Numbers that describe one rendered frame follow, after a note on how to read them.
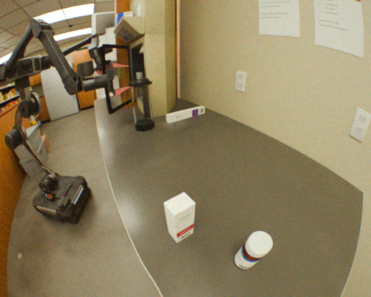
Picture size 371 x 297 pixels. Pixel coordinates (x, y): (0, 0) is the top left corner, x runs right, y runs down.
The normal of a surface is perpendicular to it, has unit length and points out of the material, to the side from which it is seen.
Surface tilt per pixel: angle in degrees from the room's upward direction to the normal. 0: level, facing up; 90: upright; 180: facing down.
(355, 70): 90
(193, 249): 1
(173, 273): 0
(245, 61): 90
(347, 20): 90
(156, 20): 90
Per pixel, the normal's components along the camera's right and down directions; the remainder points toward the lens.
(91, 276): 0.00, -0.85
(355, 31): -0.84, 0.29
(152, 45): 0.54, 0.43
